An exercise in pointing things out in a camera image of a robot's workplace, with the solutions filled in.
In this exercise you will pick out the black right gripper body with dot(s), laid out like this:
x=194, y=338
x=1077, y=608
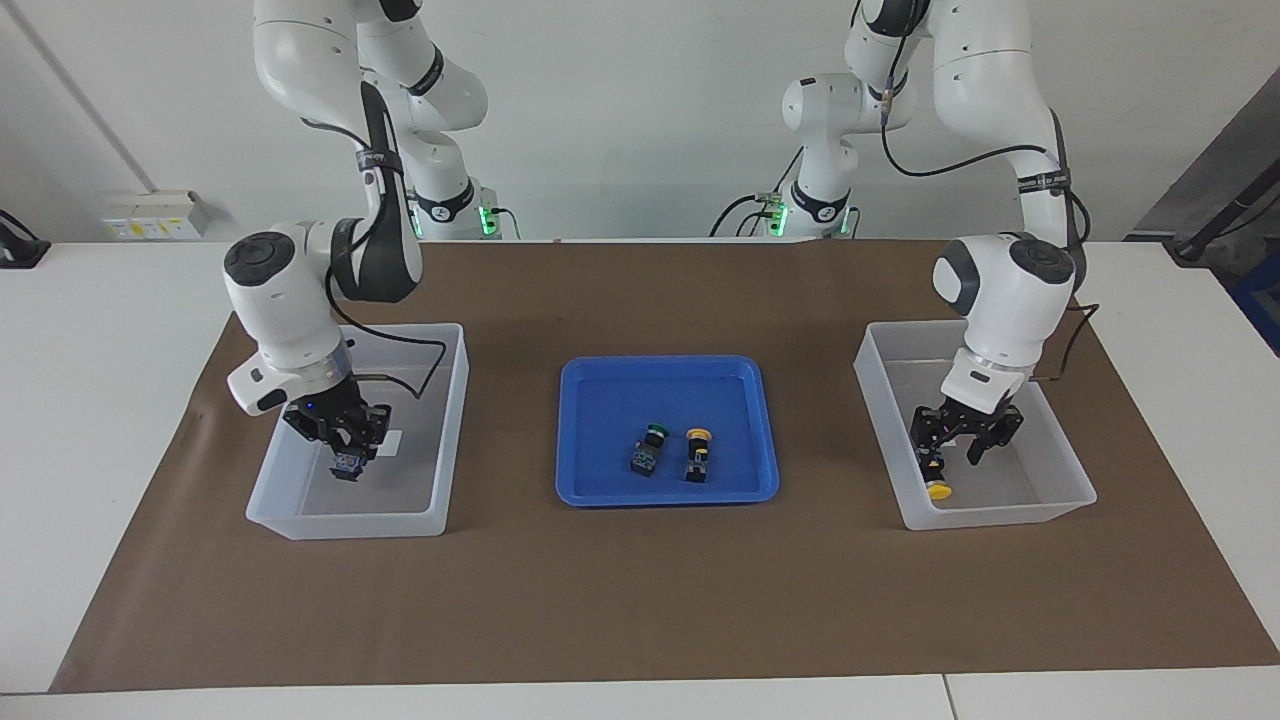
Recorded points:
x=335, y=415

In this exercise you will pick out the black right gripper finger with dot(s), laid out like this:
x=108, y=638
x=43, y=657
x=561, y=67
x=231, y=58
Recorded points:
x=338, y=448
x=372, y=442

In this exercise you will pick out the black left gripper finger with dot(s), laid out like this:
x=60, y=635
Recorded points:
x=925, y=448
x=985, y=445

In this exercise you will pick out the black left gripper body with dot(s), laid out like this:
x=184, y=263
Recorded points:
x=975, y=415

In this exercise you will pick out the green push button switch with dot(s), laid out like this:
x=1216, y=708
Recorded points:
x=346, y=467
x=647, y=455

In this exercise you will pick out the yellow push button switch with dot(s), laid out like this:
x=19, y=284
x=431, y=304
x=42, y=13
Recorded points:
x=697, y=460
x=937, y=478

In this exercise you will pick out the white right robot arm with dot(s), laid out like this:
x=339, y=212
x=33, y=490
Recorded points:
x=290, y=300

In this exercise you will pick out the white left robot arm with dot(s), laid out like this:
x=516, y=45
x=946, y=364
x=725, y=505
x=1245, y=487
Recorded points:
x=1000, y=290

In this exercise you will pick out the small white sticker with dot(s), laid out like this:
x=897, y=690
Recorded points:
x=391, y=441

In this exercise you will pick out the translucent white plastic box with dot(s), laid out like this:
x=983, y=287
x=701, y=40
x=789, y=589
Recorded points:
x=1040, y=490
x=420, y=490

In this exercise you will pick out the blue plastic tray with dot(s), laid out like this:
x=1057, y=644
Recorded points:
x=600, y=400

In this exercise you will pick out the blue crate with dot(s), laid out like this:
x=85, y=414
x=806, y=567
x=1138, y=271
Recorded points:
x=1262, y=310

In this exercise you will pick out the brown paper table mat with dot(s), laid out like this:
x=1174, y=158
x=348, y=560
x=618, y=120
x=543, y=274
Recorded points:
x=640, y=600

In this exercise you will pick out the black stand pole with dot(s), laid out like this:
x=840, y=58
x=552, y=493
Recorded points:
x=1225, y=215

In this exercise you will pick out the dark grey panel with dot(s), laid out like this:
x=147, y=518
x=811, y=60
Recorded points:
x=1220, y=160

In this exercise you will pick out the black desk object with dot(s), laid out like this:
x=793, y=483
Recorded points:
x=20, y=250

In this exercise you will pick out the white wall socket strip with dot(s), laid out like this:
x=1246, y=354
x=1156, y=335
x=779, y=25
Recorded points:
x=155, y=215

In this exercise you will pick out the white wall conduit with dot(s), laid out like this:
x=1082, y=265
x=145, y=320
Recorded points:
x=80, y=90

